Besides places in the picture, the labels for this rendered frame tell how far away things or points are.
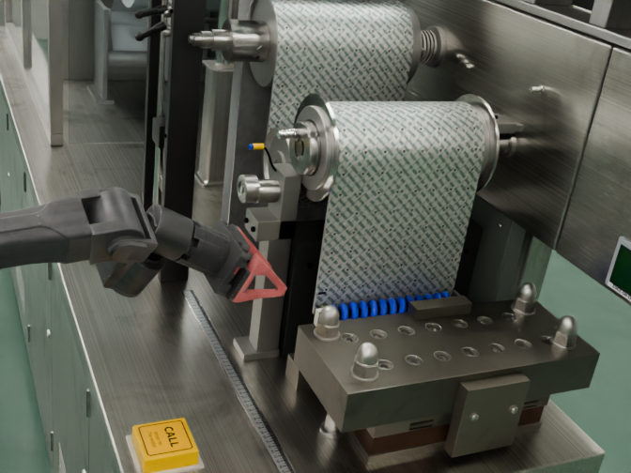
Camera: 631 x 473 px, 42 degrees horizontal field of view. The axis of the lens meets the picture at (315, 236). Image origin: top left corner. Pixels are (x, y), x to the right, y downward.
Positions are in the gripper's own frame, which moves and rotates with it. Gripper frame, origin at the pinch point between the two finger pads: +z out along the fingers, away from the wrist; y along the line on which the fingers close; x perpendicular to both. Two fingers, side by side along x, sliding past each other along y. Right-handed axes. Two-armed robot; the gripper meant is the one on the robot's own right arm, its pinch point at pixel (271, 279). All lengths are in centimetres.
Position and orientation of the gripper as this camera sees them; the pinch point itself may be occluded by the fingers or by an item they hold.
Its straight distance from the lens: 112.1
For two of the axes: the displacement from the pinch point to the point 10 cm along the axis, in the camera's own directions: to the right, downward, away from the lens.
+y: 3.8, 4.3, -8.2
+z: 7.5, 3.7, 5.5
